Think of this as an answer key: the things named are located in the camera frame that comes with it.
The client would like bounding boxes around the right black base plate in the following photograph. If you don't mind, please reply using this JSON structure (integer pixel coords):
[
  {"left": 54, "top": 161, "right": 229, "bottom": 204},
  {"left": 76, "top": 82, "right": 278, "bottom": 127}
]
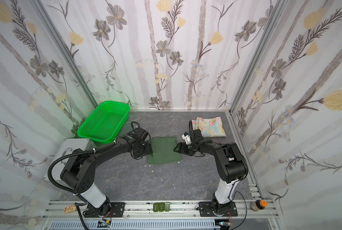
[{"left": 196, "top": 200, "right": 238, "bottom": 217}]

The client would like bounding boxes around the floral pastel skirt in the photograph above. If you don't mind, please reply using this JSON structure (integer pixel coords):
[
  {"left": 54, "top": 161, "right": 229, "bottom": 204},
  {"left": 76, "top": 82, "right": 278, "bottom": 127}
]
[{"left": 192, "top": 117, "right": 226, "bottom": 138}]

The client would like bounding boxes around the black corrugated cable conduit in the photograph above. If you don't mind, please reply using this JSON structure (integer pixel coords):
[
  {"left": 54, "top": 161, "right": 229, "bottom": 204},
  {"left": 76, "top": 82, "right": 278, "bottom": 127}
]
[{"left": 47, "top": 143, "right": 117, "bottom": 230}]

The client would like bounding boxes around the orange capped bottle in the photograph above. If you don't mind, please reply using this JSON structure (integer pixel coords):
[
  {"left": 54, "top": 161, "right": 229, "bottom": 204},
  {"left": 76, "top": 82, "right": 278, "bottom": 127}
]
[{"left": 251, "top": 200, "right": 268, "bottom": 211}]

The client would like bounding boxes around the aluminium mounting rail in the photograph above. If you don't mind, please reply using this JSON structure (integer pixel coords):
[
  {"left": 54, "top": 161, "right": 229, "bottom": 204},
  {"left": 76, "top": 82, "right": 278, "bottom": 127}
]
[{"left": 41, "top": 183, "right": 279, "bottom": 221}]

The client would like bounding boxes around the silver metal case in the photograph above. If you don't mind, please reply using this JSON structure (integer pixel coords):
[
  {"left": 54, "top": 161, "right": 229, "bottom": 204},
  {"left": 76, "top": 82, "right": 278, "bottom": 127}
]
[{"left": 48, "top": 139, "right": 95, "bottom": 186}]

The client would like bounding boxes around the green plastic basket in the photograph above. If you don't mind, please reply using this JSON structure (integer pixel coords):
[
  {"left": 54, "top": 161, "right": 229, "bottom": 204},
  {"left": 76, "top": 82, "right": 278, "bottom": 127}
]
[{"left": 77, "top": 101, "right": 130, "bottom": 144}]

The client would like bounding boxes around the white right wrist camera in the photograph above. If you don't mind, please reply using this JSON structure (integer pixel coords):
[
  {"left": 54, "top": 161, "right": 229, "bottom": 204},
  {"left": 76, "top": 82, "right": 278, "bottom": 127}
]
[{"left": 182, "top": 133, "right": 192, "bottom": 145}]

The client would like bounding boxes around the green terminal block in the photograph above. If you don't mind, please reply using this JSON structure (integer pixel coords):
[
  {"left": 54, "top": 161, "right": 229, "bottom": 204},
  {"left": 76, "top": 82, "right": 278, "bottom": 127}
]
[{"left": 153, "top": 202, "right": 171, "bottom": 212}]

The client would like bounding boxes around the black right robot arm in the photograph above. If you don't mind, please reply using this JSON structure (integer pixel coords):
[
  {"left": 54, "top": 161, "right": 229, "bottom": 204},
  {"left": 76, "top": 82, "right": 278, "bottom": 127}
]
[{"left": 173, "top": 129, "right": 249, "bottom": 215}]

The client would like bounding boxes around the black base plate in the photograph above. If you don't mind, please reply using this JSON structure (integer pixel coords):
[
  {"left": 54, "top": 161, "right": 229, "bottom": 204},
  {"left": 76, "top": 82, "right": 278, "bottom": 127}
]
[
  {"left": 83, "top": 202, "right": 125, "bottom": 218},
  {"left": 196, "top": 200, "right": 238, "bottom": 217}
]

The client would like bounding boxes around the small wooden block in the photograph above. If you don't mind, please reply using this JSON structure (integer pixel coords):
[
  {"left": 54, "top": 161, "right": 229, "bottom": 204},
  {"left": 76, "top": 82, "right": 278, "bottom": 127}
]
[{"left": 63, "top": 205, "right": 77, "bottom": 214}]

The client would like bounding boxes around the dark green skirt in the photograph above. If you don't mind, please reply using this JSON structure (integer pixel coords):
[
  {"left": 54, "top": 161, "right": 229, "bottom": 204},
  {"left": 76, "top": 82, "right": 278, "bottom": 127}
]
[{"left": 147, "top": 136, "right": 182, "bottom": 165}]

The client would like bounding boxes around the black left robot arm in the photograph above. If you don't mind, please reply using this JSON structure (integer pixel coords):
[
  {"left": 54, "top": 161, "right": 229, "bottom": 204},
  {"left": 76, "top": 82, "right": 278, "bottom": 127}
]
[{"left": 60, "top": 127, "right": 152, "bottom": 219}]

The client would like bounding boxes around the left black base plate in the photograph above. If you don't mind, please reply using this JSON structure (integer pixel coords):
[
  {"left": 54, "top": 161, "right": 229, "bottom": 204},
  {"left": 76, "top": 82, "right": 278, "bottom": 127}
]
[{"left": 83, "top": 202, "right": 125, "bottom": 218}]

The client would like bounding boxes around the white slotted cable duct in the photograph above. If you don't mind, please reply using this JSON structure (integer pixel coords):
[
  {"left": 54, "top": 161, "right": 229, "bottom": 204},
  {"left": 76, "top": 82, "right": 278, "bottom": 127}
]
[{"left": 49, "top": 219, "right": 221, "bottom": 230}]

